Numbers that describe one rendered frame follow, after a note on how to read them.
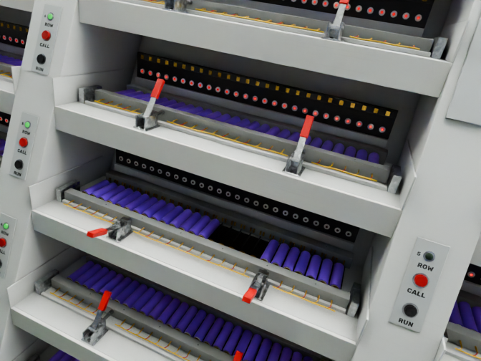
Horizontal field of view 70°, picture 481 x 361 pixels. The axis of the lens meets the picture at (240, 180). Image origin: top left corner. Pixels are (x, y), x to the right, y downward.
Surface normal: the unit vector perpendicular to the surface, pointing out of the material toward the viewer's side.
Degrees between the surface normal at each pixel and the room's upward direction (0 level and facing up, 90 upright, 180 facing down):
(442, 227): 90
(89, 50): 90
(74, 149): 90
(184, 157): 110
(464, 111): 90
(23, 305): 20
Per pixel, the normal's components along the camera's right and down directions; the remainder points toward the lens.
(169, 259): 0.15, -0.89
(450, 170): -0.29, 0.03
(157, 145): -0.37, 0.36
